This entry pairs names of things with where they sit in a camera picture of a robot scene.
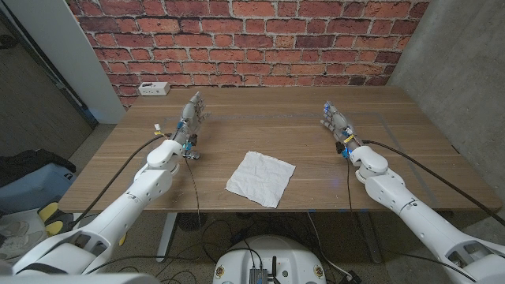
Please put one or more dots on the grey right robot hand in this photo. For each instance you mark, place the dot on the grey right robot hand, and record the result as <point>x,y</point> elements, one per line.
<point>339,124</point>

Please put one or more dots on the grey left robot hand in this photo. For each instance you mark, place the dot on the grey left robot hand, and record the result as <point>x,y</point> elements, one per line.
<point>191,116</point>

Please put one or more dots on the white tissue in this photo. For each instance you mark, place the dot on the white tissue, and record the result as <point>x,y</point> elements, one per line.
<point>260,179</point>

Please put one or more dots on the white robot shoulder housing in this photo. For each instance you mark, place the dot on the white robot shoulder housing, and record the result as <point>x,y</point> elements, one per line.
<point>79,279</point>

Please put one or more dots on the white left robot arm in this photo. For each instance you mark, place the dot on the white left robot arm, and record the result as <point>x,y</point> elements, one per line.
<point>150,185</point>

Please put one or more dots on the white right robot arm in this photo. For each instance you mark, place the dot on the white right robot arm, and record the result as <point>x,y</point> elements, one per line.
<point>394,193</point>

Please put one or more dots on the small silver metal clip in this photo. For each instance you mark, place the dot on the small silver metal clip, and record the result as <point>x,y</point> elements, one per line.
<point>193,155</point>

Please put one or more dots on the white power strip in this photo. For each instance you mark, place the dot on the white power strip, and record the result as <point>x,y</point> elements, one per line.
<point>154,88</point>

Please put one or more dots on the red brick printed backdrop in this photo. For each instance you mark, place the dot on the red brick printed backdrop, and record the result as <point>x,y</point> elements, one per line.
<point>252,39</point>

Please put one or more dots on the black round fan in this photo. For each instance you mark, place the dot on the black round fan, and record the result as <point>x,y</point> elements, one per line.
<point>191,221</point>

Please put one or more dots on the dark table leg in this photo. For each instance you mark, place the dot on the dark table leg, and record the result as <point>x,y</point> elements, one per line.
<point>371,240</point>

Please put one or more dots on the white table leg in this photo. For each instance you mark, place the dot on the white table leg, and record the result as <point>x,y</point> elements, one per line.
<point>165,236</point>

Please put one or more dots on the white robot torso base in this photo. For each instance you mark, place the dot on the white robot torso base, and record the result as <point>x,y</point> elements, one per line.
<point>284,252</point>

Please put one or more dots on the black plug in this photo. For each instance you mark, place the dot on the black plug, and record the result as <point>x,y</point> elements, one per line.
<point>353,277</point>

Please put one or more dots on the black antenna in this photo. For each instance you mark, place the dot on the black antenna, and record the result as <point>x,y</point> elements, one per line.
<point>274,268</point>

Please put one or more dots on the black bag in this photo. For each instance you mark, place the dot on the black bag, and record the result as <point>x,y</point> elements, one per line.
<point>27,161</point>

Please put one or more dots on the small grey electronics box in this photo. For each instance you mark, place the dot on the small grey electronics box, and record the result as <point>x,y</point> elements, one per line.
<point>258,276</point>

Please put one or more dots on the yellow and black object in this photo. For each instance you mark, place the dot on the yellow and black object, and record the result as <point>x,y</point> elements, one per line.
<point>47,211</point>

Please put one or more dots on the white sneaker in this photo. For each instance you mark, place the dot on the white sneaker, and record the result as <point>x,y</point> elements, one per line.
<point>27,246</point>
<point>13,229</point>

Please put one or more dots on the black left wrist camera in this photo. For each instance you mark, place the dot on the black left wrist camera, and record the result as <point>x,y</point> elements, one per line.
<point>192,139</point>

